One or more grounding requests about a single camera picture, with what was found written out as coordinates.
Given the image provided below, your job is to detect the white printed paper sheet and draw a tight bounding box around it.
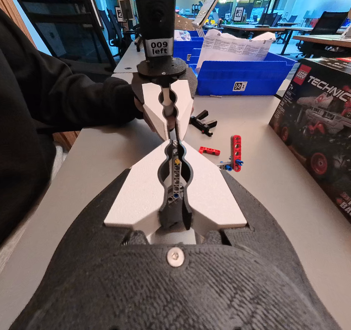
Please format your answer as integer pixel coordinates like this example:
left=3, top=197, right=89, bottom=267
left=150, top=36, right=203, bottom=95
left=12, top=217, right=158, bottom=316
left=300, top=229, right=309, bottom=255
left=196, top=29, right=276, bottom=68

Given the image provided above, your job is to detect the red and grey lego assembly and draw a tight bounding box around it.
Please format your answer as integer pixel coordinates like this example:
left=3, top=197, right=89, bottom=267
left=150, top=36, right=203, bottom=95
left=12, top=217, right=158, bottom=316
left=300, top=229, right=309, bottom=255
left=217, top=135, right=244, bottom=173

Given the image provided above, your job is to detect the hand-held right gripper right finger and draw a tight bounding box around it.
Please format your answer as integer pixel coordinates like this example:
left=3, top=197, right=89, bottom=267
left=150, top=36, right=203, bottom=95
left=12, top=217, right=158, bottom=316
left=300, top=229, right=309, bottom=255
left=177, top=140, right=248, bottom=245

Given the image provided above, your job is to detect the black mesh chair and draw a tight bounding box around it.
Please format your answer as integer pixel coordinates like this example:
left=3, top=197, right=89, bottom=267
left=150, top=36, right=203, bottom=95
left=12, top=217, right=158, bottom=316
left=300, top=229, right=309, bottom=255
left=15, top=0, right=117, bottom=82

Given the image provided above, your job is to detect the person's left forearm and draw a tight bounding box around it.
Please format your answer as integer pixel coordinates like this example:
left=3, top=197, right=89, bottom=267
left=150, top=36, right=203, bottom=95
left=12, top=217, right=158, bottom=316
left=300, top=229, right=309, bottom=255
left=38, top=53, right=144, bottom=133

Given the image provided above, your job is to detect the person's black jacket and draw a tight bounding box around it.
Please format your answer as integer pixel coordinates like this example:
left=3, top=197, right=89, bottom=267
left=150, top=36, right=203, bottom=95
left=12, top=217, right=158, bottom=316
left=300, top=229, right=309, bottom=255
left=0, top=7, right=58, bottom=247

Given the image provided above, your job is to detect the wooden office desk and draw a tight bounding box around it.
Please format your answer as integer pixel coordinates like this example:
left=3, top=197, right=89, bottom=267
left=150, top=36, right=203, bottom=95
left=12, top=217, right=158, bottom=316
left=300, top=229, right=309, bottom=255
left=221, top=23, right=301, bottom=56
left=292, top=33, right=351, bottom=59

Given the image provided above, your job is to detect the lego set box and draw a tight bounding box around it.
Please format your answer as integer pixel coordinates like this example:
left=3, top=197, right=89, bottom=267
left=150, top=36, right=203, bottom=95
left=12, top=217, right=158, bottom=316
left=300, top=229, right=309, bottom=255
left=269, top=57, right=351, bottom=225

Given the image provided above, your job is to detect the tilted board on stand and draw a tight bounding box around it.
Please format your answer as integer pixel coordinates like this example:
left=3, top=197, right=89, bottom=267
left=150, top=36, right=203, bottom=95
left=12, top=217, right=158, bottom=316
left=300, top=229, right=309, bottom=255
left=192, top=0, right=228, bottom=31

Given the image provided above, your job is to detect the large blue plastic bin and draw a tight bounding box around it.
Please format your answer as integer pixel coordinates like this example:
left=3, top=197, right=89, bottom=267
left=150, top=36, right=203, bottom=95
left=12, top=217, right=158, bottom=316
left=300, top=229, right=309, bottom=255
left=196, top=52, right=298, bottom=97

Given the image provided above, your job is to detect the black lego piece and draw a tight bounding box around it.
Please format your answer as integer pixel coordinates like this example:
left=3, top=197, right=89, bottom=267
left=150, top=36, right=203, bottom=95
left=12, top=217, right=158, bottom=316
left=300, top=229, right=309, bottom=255
left=189, top=110, right=209, bottom=127
left=200, top=119, right=218, bottom=137

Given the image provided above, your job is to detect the grey lego beam assembly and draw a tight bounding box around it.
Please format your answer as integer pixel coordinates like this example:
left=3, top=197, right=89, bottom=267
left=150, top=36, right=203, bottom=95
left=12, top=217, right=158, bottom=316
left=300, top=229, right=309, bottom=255
left=160, top=140, right=190, bottom=230

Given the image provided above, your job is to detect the white fuzzy cloth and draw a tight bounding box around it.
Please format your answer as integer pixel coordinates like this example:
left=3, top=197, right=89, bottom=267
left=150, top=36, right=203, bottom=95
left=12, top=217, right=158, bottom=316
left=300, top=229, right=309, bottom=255
left=51, top=141, right=69, bottom=177

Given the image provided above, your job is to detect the person's left hand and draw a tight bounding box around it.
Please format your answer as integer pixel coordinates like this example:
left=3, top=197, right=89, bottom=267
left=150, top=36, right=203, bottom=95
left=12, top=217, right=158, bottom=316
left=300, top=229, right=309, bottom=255
left=134, top=97, right=159, bottom=133

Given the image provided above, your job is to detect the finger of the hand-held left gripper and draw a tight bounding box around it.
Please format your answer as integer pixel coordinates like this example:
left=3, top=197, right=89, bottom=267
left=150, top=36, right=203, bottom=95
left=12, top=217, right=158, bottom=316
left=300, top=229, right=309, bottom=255
left=169, top=80, right=193, bottom=142
left=141, top=83, right=169, bottom=142

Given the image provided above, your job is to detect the black office chair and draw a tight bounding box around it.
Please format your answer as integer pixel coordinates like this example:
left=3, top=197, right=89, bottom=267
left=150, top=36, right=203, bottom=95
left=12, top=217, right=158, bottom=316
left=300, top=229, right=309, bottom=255
left=299, top=11, right=349, bottom=59
left=99, top=8, right=132, bottom=59

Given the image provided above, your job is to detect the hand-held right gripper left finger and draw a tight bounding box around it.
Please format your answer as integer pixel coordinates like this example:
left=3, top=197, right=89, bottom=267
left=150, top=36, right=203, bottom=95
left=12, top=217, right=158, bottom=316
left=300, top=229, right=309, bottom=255
left=104, top=140, right=176, bottom=245

